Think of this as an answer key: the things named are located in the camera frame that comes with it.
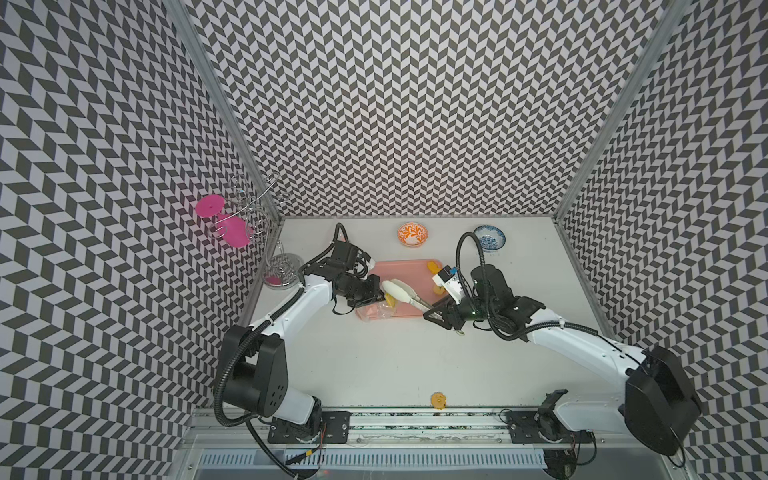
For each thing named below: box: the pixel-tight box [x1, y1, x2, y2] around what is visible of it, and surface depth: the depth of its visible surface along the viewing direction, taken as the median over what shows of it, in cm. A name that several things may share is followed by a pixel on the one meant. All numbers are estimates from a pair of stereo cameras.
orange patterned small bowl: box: [397, 222, 429, 247], surface depth 113 cm
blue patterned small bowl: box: [473, 225, 506, 253], surface depth 110 cm
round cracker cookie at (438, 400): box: [431, 392, 447, 410], surface depth 79 cm
